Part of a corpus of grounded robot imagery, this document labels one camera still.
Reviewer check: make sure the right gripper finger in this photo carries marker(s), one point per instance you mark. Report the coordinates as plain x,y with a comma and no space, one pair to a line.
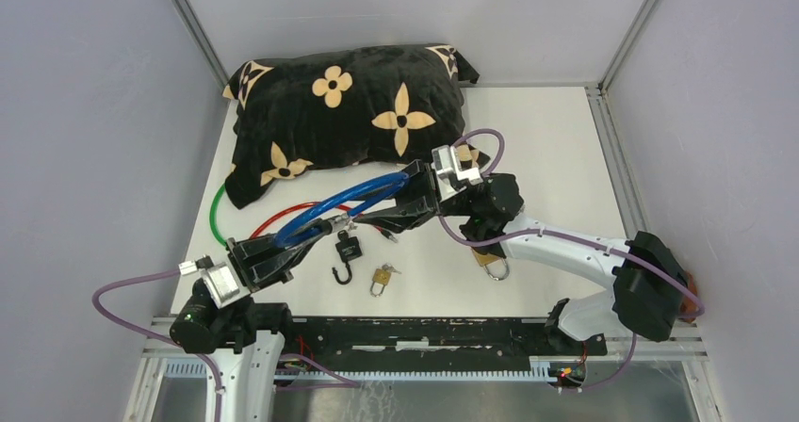
389,185
397,219

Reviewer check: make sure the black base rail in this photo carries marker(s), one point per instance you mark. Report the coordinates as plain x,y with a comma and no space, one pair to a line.
512,349

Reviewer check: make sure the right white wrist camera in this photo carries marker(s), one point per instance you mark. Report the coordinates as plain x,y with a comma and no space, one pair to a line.
451,178

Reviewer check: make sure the green cable lock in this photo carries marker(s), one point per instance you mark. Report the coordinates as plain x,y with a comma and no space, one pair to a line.
213,216

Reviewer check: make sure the black floral pillow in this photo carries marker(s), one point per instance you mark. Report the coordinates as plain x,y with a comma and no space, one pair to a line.
387,104

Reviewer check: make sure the small brass padlock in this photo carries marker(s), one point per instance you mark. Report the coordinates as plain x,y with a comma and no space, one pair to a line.
381,278

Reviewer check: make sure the brown cloth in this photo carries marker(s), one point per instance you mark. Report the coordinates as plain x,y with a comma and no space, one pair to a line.
688,305

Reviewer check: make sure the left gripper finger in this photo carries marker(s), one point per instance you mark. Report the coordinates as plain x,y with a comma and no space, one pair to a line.
296,234
290,257

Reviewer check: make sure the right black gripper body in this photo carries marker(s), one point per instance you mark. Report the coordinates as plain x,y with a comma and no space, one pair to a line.
431,191

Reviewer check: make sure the black padlock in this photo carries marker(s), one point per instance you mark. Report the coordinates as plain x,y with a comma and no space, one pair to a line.
348,248

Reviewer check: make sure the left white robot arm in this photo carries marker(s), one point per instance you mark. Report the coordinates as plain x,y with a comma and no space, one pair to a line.
245,345

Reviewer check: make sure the blue cable lock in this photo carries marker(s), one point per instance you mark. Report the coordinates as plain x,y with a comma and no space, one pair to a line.
355,193

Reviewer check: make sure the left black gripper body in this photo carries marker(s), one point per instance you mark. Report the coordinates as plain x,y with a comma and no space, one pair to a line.
247,267

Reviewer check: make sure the large brass padlock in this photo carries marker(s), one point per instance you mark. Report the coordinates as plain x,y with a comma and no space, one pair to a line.
495,267

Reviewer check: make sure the red cable lock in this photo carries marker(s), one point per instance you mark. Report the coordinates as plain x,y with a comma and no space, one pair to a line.
296,208

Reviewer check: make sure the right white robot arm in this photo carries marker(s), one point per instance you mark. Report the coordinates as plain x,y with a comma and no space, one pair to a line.
644,289

